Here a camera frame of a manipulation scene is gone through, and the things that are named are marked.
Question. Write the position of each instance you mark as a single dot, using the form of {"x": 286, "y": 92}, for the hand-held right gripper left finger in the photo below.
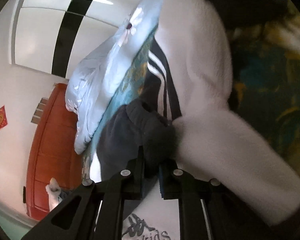
{"x": 136, "y": 177}

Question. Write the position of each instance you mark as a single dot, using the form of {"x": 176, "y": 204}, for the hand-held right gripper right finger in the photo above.
{"x": 163, "y": 182}

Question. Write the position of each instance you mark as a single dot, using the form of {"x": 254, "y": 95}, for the dark grey and white fleece jacket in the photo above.
{"x": 202, "y": 67}

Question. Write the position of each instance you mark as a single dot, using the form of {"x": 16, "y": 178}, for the white cloth object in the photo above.
{"x": 53, "y": 192}

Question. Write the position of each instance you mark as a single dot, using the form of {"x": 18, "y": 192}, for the orange wooden headboard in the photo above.
{"x": 52, "y": 142}

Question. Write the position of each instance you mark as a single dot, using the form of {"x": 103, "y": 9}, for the light blue floral quilt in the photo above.
{"x": 102, "y": 80}

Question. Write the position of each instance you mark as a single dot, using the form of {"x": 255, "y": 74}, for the teal floral bed blanket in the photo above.
{"x": 260, "y": 80}

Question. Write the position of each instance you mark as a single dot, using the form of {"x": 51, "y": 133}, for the white wardrobe with black stripe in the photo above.
{"x": 52, "y": 30}

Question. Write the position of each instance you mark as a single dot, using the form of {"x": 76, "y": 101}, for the row of beige wall panels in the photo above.
{"x": 40, "y": 110}

